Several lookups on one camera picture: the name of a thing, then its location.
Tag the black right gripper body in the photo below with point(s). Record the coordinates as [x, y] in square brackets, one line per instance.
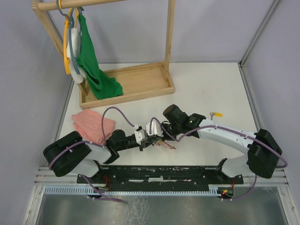
[173, 128]

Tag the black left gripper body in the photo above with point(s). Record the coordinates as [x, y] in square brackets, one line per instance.
[129, 143]

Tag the keyring bunch with coloured tags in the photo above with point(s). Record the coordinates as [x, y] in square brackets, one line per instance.
[162, 144]

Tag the yellow tag key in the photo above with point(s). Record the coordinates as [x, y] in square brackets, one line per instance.
[215, 114]

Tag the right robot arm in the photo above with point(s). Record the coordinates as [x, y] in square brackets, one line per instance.
[261, 153]

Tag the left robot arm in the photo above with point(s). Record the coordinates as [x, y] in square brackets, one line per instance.
[73, 154]

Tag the pink cloth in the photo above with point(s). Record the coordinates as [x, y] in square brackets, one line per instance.
[92, 126]

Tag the wooden rack base tray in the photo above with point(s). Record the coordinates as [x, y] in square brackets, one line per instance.
[138, 82]

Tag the green cloth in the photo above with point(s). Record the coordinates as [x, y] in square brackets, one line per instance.
[100, 84]

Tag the white cloth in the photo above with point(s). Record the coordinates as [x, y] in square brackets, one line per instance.
[73, 51]

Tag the grey hanger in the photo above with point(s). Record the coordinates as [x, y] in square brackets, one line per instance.
[71, 19]

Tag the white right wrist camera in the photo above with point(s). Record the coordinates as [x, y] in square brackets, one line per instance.
[154, 129]

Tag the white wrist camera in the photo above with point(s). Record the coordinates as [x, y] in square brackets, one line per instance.
[141, 135]
[154, 129]

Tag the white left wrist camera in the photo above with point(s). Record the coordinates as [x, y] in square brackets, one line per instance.
[141, 135]

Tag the aluminium rail frame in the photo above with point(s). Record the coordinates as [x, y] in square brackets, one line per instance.
[258, 56]

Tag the wooden clothes rack frame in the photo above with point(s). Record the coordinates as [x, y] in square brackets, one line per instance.
[124, 33]

